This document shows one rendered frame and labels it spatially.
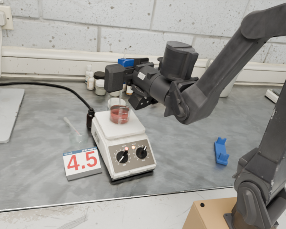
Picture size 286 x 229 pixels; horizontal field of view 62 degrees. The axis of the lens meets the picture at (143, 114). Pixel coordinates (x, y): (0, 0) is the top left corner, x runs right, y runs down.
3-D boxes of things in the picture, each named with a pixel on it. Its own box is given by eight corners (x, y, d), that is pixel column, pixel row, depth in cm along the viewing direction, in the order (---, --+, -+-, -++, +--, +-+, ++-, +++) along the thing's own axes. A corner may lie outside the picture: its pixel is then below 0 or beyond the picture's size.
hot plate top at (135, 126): (146, 132, 67) (147, 130, 67) (106, 140, 62) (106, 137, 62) (130, 110, 76) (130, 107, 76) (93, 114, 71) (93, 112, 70)
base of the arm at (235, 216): (271, 246, 42) (288, 225, 39) (239, 248, 40) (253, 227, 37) (249, 211, 48) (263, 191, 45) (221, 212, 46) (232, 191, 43)
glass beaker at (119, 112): (125, 113, 73) (129, 89, 68) (132, 126, 68) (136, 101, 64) (103, 116, 70) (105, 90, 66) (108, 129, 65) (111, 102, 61)
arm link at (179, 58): (207, 115, 49) (229, 60, 43) (181, 124, 44) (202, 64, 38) (169, 90, 56) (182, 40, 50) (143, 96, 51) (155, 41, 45)
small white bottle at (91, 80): (88, 86, 101) (89, 70, 97) (95, 87, 101) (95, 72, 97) (86, 89, 99) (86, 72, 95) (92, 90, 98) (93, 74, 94)
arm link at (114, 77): (126, 80, 45) (123, 107, 49) (189, 67, 56) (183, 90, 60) (104, 64, 50) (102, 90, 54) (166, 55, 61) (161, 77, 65)
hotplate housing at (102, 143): (155, 171, 67) (161, 150, 62) (111, 182, 61) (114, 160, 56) (125, 124, 82) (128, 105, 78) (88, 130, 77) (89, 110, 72)
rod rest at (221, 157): (227, 165, 73) (231, 157, 71) (216, 162, 73) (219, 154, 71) (224, 145, 81) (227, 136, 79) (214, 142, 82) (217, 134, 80)
